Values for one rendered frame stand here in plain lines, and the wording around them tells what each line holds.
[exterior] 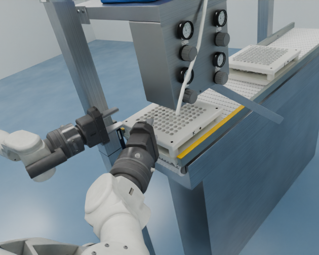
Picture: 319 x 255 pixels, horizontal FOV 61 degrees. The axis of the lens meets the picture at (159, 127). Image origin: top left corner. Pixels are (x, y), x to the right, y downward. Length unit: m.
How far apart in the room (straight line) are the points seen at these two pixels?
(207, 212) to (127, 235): 0.74
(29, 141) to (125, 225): 0.41
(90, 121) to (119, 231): 0.42
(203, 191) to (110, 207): 0.61
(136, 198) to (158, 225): 1.26
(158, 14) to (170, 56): 0.09
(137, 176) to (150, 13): 0.32
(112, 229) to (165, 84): 0.34
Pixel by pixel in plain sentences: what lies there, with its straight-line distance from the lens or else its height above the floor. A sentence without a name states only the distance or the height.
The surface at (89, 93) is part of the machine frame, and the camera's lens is 0.85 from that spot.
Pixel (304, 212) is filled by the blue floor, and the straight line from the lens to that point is 1.87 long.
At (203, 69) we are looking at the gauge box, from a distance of 0.68.
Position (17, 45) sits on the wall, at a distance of 5.89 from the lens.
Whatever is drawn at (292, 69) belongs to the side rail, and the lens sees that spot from 1.25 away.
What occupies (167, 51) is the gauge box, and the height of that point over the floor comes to 1.24.
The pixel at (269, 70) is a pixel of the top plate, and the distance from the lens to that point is 1.15.
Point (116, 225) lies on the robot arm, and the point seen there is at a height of 1.09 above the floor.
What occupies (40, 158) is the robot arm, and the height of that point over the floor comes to 1.03.
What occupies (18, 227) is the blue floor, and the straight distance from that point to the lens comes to 2.23.
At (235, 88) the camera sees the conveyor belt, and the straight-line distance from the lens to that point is 1.17.
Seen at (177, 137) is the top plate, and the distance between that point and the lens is 0.78.
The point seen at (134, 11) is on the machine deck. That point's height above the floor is 1.32.
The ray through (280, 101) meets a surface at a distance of 1.23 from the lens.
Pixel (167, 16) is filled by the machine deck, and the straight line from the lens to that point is 0.57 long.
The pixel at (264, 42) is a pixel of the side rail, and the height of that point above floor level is 0.92.
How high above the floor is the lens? 1.41
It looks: 32 degrees down
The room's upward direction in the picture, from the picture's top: 12 degrees counter-clockwise
